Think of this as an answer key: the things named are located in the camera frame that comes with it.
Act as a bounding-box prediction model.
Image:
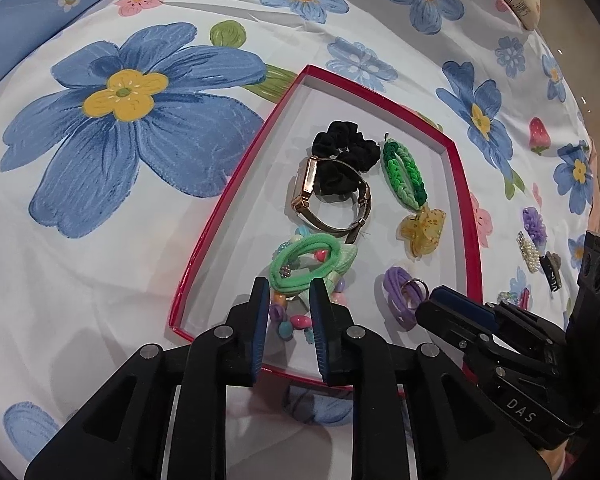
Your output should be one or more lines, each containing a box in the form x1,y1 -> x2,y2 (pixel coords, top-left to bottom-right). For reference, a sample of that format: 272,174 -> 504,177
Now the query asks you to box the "black scrunchie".
310,120 -> 381,196

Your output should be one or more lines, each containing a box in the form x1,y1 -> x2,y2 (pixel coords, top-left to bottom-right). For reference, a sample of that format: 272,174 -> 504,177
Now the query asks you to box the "black glitter hair claw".
540,251 -> 563,295

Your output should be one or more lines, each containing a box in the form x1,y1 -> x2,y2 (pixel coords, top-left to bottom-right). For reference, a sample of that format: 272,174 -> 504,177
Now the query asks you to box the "green braided hair tie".
381,140 -> 429,210

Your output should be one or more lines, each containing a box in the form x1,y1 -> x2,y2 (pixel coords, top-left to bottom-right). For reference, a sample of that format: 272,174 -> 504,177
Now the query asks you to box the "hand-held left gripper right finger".
307,277 -> 553,480

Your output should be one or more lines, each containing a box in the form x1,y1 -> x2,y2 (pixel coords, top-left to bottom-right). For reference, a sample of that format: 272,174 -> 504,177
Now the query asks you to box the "plain green hair tie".
269,234 -> 343,293

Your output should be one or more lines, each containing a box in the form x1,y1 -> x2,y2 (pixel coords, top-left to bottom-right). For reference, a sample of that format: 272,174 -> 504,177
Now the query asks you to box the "purple flower hair clip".
521,206 -> 548,243

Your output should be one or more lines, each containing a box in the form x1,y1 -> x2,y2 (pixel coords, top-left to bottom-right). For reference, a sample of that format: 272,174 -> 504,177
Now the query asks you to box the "red shallow box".
168,64 -> 483,401

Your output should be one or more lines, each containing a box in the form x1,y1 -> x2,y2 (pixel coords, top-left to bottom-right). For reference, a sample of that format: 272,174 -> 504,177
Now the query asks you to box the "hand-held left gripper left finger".
24,276 -> 272,480

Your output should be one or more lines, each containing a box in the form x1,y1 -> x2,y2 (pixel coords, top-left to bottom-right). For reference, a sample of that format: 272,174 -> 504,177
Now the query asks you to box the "floral strawberry bed sheet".
0,0 -> 600,480

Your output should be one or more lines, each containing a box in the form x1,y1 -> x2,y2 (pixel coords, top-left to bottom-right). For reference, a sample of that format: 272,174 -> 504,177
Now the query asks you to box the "pearl hair clip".
516,231 -> 541,273

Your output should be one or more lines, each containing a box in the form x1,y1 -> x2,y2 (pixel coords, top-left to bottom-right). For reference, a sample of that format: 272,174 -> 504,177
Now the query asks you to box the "purple hair tie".
382,266 -> 431,332

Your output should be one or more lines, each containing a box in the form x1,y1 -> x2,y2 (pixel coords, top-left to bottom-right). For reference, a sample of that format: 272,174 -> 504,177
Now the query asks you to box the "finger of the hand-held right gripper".
430,285 -> 567,361
416,301 -> 587,452

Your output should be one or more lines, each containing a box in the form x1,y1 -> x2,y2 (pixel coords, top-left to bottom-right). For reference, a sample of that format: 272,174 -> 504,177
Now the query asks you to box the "light blue pillow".
0,0 -> 146,106

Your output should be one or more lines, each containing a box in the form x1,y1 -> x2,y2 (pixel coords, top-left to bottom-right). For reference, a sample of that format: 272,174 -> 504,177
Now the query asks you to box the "yellow hair claw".
397,205 -> 447,259

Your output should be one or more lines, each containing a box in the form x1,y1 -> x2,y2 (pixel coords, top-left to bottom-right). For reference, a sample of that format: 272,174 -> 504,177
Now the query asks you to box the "pastel bead bracelet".
267,227 -> 353,343

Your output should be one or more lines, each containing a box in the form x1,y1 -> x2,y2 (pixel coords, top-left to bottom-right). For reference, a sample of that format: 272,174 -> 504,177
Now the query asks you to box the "gold mesh band watch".
290,156 -> 373,245

